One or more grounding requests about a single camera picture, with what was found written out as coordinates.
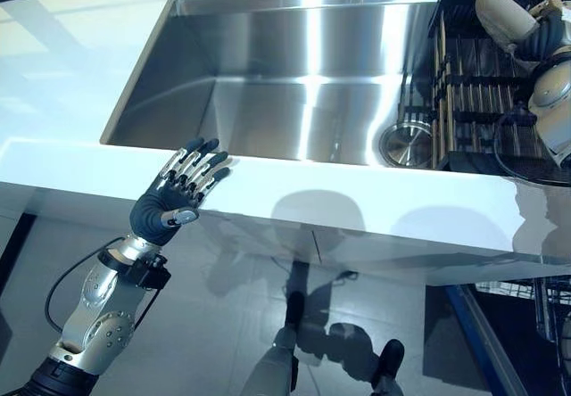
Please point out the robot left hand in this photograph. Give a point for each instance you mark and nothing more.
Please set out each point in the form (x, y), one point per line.
(151, 213)

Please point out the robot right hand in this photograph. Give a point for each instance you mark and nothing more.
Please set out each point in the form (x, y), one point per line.
(546, 37)

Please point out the beige ceramic plate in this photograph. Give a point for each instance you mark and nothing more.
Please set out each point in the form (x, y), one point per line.
(504, 14)

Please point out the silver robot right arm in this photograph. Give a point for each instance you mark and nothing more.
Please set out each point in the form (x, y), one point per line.
(553, 101)

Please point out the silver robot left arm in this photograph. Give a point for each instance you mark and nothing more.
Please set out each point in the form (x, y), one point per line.
(98, 320)

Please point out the black dish drying rack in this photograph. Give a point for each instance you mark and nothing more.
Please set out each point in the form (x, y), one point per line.
(482, 101)

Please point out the round steel sink drain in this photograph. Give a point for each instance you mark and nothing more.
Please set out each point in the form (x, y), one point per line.
(406, 142)

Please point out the stainless steel sink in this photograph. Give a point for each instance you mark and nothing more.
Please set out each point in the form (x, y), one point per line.
(267, 79)

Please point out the robot left leg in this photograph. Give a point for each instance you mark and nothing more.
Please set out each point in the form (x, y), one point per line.
(272, 365)

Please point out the robot leg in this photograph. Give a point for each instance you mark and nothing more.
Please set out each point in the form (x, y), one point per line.
(272, 365)
(390, 360)

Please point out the robot right leg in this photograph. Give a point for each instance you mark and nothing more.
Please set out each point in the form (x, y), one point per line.
(390, 360)

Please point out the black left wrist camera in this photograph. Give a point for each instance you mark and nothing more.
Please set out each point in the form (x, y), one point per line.
(151, 273)

